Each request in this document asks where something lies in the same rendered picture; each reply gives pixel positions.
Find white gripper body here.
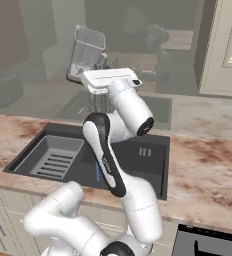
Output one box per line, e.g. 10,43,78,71
80,67,136,96

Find clear grey jug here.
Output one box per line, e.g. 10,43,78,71
65,24,108,85

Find grey sink drain rack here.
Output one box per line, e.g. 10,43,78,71
13,134,86,181

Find black kitchen sink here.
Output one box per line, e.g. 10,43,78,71
2,122,172,201

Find blue thin object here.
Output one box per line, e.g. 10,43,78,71
95,159,106,183

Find cream tall cabinet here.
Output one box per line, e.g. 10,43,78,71
193,0,232,100

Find cream base cabinets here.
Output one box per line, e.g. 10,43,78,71
0,185,176,256

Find grey dishwasher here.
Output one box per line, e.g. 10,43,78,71
171,223,232,256

